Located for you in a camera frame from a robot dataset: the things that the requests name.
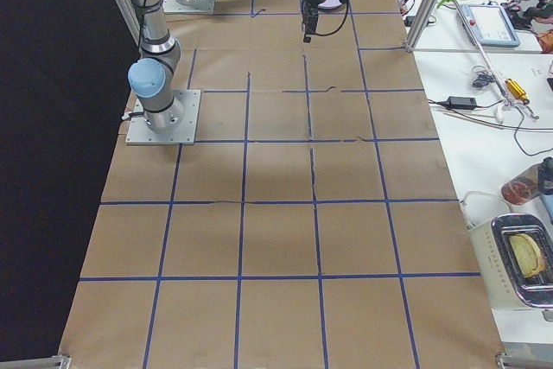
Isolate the lilac plate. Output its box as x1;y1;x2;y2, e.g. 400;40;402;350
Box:
318;0;346;11

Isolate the black power adapter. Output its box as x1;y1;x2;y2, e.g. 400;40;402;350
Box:
445;96;478;111

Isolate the yellow tool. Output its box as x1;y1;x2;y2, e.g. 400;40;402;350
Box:
505;79;530;105

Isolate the white toaster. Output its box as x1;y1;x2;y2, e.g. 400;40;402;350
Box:
468;213;552;311

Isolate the bread slice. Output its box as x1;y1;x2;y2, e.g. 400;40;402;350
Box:
509;233;546;278

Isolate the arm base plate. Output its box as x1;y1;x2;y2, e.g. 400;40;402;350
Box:
162;0;217;15
125;90;201;145

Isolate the green handled grabber stick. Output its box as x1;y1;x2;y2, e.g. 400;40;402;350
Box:
439;0;539;121

